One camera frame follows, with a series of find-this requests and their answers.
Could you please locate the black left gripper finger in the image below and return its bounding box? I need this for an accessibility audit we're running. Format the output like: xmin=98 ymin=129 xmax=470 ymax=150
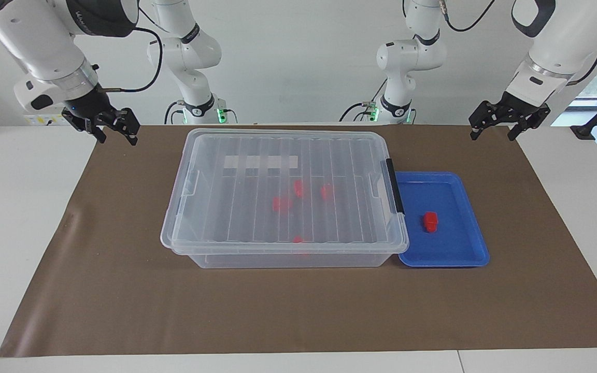
xmin=507 ymin=105 xmax=551 ymax=141
xmin=468 ymin=101 xmax=502 ymax=141

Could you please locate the clear plastic box lid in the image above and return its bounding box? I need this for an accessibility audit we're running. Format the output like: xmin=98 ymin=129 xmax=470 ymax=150
xmin=160 ymin=128 xmax=409 ymax=254

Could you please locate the small white device box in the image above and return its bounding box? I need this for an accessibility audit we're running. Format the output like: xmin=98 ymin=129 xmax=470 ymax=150
xmin=24 ymin=114 xmax=69 ymax=126

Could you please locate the blue plastic tray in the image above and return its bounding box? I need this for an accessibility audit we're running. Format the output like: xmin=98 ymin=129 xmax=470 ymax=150
xmin=394 ymin=171 xmax=490 ymax=268

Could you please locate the clear plastic storage box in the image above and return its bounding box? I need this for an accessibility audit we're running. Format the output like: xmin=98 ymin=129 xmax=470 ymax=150
xmin=160 ymin=128 xmax=409 ymax=269

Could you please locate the white rectangular label sticker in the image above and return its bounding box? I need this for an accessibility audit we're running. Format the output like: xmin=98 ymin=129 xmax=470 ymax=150
xmin=375 ymin=174 xmax=393 ymax=214

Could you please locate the brown paper table mat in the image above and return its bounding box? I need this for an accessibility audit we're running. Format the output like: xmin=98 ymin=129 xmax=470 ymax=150
xmin=0 ymin=124 xmax=597 ymax=358

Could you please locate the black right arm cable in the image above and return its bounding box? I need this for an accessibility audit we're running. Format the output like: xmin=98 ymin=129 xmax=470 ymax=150
xmin=96 ymin=23 xmax=164 ymax=94

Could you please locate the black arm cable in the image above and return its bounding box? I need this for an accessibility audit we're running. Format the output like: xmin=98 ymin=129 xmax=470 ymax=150
xmin=441 ymin=0 xmax=497 ymax=34
xmin=96 ymin=23 xmax=164 ymax=94

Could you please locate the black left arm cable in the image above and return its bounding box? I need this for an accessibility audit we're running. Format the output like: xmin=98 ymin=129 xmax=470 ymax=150
xmin=441 ymin=0 xmax=497 ymax=34

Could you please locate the black box latch handle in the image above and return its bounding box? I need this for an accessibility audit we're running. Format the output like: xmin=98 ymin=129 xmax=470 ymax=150
xmin=386 ymin=159 xmax=405 ymax=215

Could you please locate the black base cable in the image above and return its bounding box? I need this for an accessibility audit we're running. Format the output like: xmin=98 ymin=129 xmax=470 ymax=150
xmin=340 ymin=103 xmax=377 ymax=122

